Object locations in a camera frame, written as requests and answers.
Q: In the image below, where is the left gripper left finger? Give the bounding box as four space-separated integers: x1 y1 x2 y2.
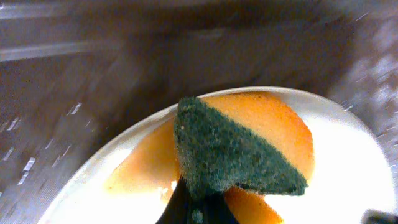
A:
156 176 193 224

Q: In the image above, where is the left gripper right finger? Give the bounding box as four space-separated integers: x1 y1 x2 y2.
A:
199 193 239 224

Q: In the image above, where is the pale blue plate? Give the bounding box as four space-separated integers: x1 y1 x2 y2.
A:
40 86 397 223

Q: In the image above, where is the yellow green sponge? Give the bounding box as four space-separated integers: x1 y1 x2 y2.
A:
174 91 315 224

